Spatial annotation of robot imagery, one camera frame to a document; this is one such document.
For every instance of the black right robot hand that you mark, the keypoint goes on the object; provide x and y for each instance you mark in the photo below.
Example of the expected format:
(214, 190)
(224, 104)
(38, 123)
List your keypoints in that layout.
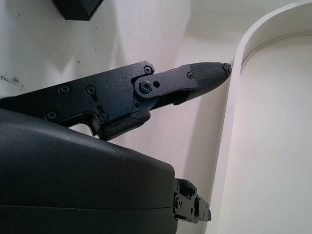
(73, 175)

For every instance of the black camera box base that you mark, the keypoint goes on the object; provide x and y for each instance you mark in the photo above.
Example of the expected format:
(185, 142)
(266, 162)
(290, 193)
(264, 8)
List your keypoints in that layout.
(78, 8)

